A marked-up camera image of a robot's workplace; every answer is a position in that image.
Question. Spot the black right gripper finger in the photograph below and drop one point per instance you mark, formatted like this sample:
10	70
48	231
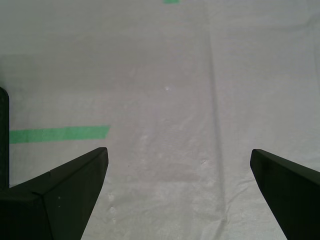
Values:
297	195
55	205

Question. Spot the black perforated plastic basket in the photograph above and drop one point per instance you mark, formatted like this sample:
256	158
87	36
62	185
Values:
3	137

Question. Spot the long green tape strip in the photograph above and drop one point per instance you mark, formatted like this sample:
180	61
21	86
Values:
62	133

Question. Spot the grey translucent table cover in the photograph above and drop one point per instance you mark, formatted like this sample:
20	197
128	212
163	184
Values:
175	87

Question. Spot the small green tape marker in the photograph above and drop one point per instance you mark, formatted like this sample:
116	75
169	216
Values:
171	1

